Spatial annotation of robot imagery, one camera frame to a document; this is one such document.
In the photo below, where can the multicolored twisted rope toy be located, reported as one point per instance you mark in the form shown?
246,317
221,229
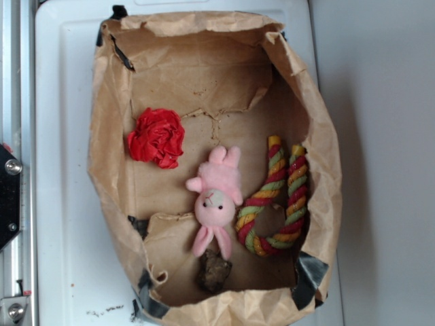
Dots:
291,172

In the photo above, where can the brown paper bag box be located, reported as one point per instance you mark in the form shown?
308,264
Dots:
233,80

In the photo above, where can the pink plush bunny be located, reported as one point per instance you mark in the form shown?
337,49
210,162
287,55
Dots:
218,184

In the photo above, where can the red crumpled paper flower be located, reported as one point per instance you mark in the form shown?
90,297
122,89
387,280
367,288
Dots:
157,137

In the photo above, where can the dark brown crumpled lump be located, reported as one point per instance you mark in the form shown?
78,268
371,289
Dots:
214,271

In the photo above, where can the black metal bracket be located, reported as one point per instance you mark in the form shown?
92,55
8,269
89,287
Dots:
10,193

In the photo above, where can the aluminium frame rail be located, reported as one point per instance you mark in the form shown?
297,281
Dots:
19,302

